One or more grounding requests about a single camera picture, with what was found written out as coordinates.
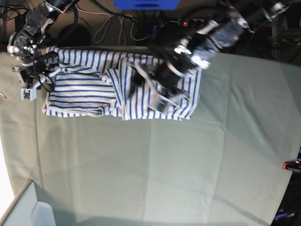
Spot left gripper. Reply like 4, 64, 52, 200
128, 61, 190, 113

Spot green table cloth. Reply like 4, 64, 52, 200
0, 53, 301, 226

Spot white cable on floor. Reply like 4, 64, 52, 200
75, 4, 153, 46

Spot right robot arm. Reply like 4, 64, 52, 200
7, 0, 78, 101

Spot black power strip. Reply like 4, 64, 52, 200
177, 17, 206, 28

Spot red clamp right edge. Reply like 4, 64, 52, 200
282, 159, 301, 173

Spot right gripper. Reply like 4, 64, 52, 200
12, 66, 64, 101

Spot blue white striped t-shirt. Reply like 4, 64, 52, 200
42, 48, 201, 121

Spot black round stool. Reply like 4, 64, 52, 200
56, 24, 92, 47

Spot blue box top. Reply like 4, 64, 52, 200
113, 0, 181, 10

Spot white bin bottom left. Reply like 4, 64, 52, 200
0, 180, 56, 226

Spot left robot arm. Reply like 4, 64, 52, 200
128, 0, 293, 113

